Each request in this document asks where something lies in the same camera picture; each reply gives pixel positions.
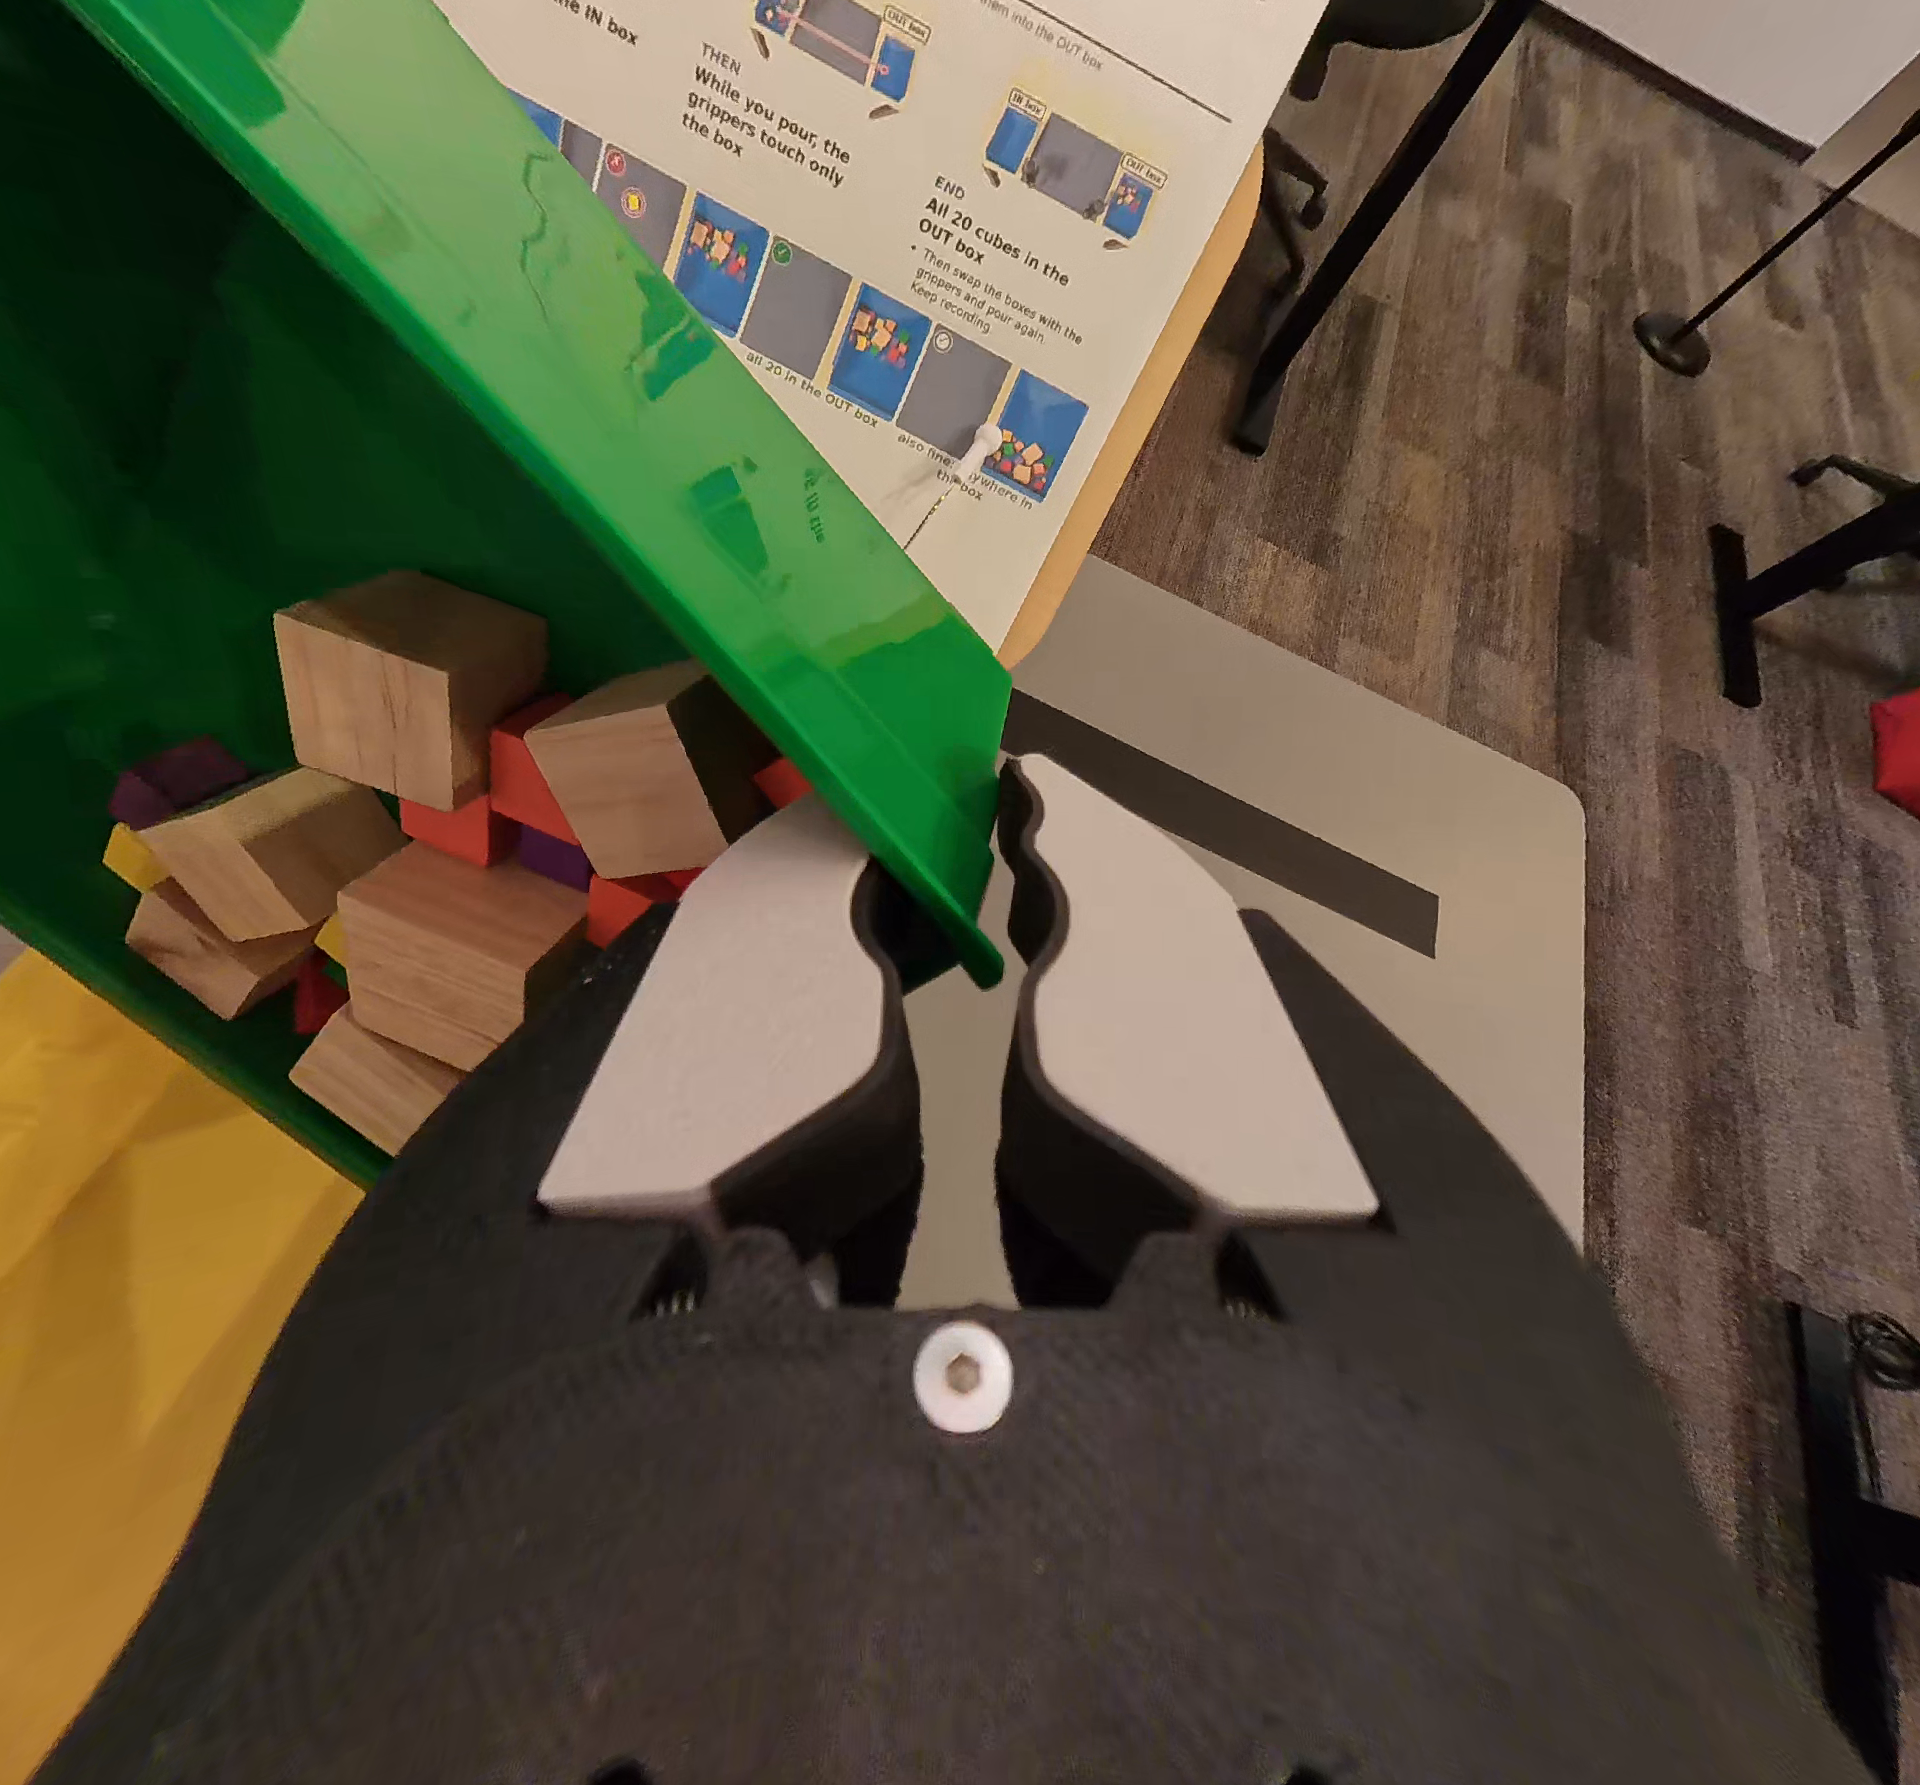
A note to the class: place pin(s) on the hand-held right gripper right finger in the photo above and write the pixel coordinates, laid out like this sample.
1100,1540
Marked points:
1186,1053

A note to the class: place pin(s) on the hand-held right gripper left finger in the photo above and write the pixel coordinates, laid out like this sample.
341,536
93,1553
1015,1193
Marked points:
718,1053

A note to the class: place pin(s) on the pile of coloured wooden cubes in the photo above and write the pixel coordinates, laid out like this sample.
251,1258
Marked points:
402,677

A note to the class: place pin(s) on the yellow plastic box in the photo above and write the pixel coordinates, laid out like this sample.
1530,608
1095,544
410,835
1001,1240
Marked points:
123,1366

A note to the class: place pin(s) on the green plastic box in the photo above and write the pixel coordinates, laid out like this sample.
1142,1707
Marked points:
452,318

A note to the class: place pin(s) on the red bean bag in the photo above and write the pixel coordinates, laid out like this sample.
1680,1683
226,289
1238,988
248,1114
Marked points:
1899,751

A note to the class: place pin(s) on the tablet sign stand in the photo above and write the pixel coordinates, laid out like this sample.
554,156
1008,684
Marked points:
1671,344

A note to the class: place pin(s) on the printed instruction sheet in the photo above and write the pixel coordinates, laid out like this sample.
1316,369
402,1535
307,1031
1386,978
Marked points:
971,17

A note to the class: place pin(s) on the black desk frame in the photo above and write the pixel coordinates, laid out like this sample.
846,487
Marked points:
1740,618

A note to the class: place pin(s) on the black metal frame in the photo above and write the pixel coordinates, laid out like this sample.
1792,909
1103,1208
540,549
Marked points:
1840,1452

